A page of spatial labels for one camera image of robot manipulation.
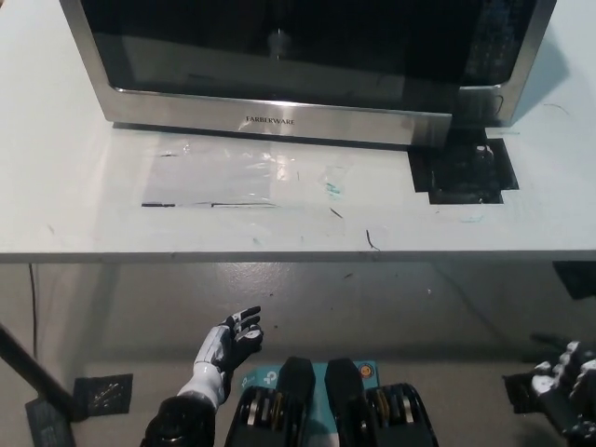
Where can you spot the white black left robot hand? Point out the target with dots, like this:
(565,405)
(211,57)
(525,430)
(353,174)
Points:
(237,337)

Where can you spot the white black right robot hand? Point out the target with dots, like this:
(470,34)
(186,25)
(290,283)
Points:
(570,377)

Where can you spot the stainless steel microwave body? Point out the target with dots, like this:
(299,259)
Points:
(503,51)

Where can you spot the teal cardboard box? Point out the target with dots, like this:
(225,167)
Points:
(261,377)

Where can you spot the small black floor tape patch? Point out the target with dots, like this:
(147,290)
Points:
(103,395)

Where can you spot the black metal support pole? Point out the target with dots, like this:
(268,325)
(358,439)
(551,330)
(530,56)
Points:
(35,370)

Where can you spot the black floor plate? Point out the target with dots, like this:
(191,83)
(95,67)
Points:
(46,426)

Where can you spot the black tape patch on table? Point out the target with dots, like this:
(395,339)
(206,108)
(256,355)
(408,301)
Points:
(461,179)

